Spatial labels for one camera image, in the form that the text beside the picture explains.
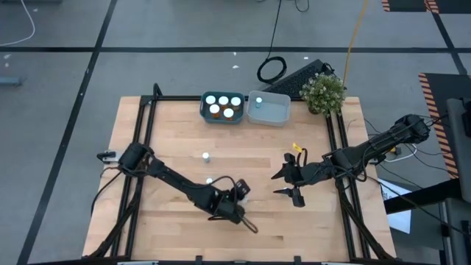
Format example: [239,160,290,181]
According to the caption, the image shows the hazard striped black mat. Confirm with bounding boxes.
[418,72,471,180]
[380,0,471,15]

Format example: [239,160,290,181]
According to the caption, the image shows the light grey plastic bin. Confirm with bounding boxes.
[246,90,292,128]

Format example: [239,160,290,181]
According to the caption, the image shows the teal plastic bin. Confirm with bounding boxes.
[199,91,247,125]

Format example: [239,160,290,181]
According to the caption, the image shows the green potted plant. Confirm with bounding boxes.
[298,71,347,118]

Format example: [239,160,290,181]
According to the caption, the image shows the black metal table frame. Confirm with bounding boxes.
[86,82,397,261]

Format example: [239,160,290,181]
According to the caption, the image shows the black bar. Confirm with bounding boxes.
[383,178,463,215]

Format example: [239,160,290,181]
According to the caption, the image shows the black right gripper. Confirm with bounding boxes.
[271,152,328,208]

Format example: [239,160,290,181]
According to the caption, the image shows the white paper sheet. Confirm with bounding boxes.
[378,178,412,235]

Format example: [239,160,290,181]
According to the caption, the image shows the black keyboard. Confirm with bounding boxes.
[263,58,334,100]

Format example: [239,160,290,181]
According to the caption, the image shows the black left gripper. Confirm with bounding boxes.
[208,179,260,234]

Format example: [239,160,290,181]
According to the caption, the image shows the yellow hanging cable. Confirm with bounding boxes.
[341,0,370,88]

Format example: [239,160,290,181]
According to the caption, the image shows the black hanging cable with coil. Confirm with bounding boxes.
[256,0,288,85]

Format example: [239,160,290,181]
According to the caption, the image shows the grey cart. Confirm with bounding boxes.
[446,97,471,204]

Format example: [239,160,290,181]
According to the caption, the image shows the grey floor box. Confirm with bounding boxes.
[0,76,23,88]

